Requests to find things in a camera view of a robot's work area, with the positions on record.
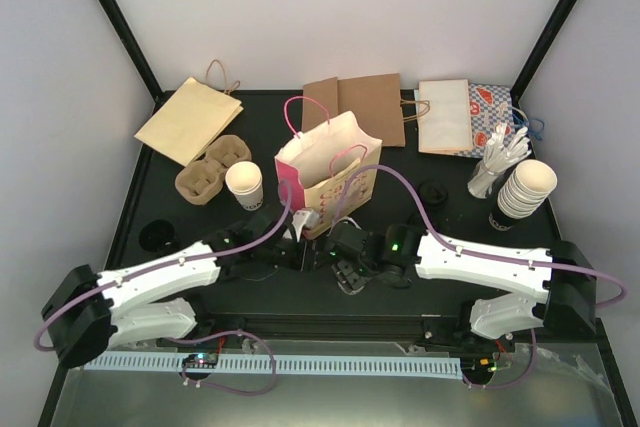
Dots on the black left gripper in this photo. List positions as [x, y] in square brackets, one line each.
[309, 251]

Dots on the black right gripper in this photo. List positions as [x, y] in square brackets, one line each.
[348, 279]

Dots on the cake print paper bag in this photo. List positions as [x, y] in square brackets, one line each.
[325, 169]

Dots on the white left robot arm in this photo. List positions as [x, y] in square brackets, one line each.
[90, 313]

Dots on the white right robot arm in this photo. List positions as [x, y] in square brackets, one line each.
[534, 295]

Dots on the white paper coffee cup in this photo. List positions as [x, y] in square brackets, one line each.
[244, 181]

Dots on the black cup lid stack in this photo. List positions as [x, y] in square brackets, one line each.
[433, 194]

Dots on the brown pulp cup carrier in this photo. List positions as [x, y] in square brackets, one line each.
[201, 180]

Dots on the stack of black lids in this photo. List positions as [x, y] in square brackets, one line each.
[159, 238]

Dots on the brown kraft paper bag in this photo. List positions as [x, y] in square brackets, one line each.
[374, 100]

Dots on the white paper bag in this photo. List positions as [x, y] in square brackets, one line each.
[442, 115]

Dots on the stack of paper cups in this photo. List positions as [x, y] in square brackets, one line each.
[529, 185]

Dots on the white plastic cutlery bunch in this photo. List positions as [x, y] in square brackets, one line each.
[498, 157]

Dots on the red blue patterned bag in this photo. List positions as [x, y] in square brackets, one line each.
[491, 105]

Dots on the tan paper bag with handles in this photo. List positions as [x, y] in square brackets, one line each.
[191, 119]

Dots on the white perforated front rail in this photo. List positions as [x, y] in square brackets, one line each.
[311, 365]

